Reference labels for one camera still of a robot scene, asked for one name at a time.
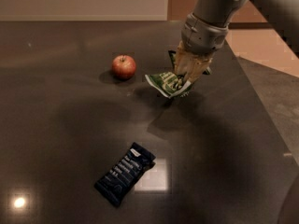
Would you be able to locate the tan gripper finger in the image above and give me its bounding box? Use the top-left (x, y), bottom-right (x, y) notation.
top-left (174, 41), bottom-right (194, 77)
top-left (185, 55), bottom-right (213, 83)

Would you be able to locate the green jalapeno chip bag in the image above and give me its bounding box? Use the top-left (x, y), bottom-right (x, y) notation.
top-left (144, 49), bottom-right (213, 99)

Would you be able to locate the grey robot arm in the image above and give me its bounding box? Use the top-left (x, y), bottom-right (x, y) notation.
top-left (174, 0), bottom-right (299, 83)

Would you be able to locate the dark blue rxbar wrapper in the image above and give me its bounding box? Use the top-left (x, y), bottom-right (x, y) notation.
top-left (94, 142), bottom-right (156, 207)

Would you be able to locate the red apple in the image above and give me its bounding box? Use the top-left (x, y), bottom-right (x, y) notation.
top-left (112, 55), bottom-right (136, 80)

